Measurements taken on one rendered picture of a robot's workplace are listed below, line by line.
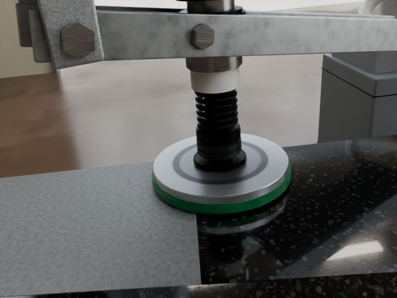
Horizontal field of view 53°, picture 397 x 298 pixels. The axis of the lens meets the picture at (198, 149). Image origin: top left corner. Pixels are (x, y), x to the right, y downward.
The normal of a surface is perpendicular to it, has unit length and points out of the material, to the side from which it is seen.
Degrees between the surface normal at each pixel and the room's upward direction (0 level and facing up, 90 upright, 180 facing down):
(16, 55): 90
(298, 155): 0
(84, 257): 0
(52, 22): 90
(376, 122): 90
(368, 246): 0
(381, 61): 90
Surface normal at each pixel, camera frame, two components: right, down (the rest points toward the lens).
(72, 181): -0.07, -0.90
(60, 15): 0.49, 0.35
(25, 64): 0.15, 0.42
